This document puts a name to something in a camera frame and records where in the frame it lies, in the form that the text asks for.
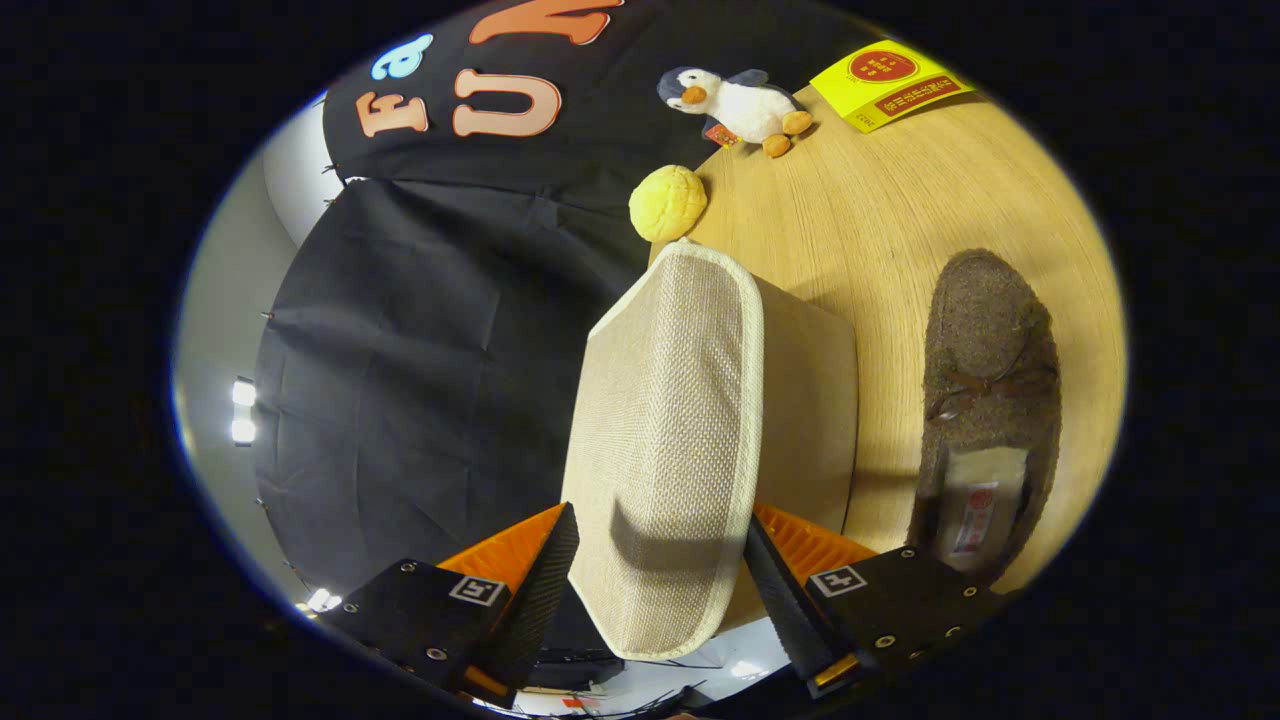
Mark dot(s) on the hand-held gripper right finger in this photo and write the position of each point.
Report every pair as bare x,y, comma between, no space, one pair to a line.
790,610

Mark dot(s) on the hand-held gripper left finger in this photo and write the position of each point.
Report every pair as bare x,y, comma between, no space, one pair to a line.
540,600

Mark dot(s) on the brown fuzzy shoe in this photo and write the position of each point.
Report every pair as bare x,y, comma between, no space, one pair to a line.
985,330

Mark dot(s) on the ceiling light panel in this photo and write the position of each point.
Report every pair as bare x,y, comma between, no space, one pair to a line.
243,395
320,600

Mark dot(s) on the yellow bread plush toy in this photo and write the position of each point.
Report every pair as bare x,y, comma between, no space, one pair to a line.
667,203

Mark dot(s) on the penguin plush toy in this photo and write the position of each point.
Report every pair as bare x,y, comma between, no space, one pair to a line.
745,105

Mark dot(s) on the yellow book with red circle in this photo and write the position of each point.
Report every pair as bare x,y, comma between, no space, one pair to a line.
890,85

